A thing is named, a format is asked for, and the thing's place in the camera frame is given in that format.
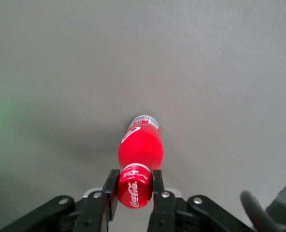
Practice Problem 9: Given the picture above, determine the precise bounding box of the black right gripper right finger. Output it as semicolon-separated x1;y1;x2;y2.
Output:
147;169;255;232

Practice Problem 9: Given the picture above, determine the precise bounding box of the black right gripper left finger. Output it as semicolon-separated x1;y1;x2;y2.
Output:
0;169;120;232

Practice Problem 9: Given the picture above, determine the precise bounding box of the red coke bottle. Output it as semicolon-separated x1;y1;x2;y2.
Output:
116;115;165;209

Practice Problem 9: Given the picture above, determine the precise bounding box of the black cable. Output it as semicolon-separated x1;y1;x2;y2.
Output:
239;190;286;232

